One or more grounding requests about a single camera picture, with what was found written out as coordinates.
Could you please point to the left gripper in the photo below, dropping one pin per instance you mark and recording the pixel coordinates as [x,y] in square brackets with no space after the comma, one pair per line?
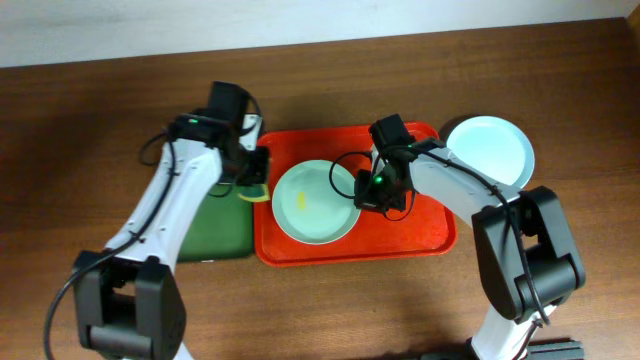
[255,171]

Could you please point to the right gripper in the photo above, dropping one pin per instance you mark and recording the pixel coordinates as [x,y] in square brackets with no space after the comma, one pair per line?
[370,195]

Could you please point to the mint green round plate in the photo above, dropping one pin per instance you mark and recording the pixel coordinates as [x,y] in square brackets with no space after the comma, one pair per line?
[311,202]

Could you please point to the green yellow sponge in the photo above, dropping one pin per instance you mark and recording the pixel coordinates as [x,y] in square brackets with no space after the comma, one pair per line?
[254,193]

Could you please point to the light blue round plate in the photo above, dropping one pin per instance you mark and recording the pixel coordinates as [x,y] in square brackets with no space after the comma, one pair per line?
[490,144]

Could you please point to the white round plate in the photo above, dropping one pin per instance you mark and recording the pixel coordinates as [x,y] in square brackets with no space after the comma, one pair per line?
[525,176]

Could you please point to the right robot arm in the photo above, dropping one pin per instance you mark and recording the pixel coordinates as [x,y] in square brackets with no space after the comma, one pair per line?
[529,263]

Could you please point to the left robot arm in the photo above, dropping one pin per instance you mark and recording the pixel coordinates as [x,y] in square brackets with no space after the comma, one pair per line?
[127,301]

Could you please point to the dark green plastic tray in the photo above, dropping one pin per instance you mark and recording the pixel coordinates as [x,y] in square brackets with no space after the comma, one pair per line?
[221,229]

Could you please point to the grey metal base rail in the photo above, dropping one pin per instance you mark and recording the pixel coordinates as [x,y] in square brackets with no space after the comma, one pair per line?
[568,350]

